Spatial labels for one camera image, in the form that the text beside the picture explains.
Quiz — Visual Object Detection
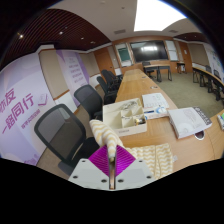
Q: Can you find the white compartment organizer box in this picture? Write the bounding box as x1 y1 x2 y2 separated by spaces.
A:
102 97 148 138

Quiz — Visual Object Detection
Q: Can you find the green framed wall board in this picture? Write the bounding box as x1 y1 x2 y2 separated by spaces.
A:
114 42 133 68

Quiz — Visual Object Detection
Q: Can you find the black office chairs group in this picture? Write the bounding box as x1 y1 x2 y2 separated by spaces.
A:
95 69 124 104

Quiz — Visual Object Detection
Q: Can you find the black desk chair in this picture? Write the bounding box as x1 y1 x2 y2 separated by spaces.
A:
141 60 156 78

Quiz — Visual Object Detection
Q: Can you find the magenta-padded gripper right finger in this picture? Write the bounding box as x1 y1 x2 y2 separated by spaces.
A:
113 144 156 191

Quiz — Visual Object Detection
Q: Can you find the white printed paper sheet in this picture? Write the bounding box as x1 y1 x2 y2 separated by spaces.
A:
141 92 170 111

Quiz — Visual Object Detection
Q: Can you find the black mesh office chair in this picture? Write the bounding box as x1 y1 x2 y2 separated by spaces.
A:
73 84 105 122
33 103 101 177

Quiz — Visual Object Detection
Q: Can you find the small blue-white flat box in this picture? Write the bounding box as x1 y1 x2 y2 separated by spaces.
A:
143 105 170 120

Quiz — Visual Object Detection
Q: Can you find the black chairs row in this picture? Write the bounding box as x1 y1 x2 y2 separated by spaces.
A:
199 64 224 101

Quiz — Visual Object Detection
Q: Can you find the large black wall screen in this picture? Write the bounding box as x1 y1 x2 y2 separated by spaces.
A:
129 40 169 63

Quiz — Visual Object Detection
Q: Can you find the brown wooden door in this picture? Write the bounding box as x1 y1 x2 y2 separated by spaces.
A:
93 46 116 76

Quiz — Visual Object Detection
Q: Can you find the small dark side table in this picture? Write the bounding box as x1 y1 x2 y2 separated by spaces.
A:
175 61 188 74

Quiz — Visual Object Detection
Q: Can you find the round table cable grommet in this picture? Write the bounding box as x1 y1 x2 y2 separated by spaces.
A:
194 130 206 140

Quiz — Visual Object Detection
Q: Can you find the long curved wooden table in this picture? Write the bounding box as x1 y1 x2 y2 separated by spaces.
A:
191 64 224 106

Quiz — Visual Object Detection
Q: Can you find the cream zigzag knit towel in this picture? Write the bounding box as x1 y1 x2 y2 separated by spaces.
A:
88 119 175 181

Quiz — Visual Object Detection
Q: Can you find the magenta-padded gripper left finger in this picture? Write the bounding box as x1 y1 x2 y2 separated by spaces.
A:
68 144 113 191

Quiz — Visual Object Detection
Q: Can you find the bright ceiling light panel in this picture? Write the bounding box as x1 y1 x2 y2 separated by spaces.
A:
133 0 188 33

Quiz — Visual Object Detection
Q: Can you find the white wall board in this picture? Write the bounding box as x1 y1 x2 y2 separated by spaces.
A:
165 39 180 62

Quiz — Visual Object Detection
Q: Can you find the purple wall banner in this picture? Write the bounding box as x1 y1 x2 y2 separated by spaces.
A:
54 49 90 98

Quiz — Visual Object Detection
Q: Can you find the dark-legged wooden desk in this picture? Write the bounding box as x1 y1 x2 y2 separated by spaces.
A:
143 63 173 83

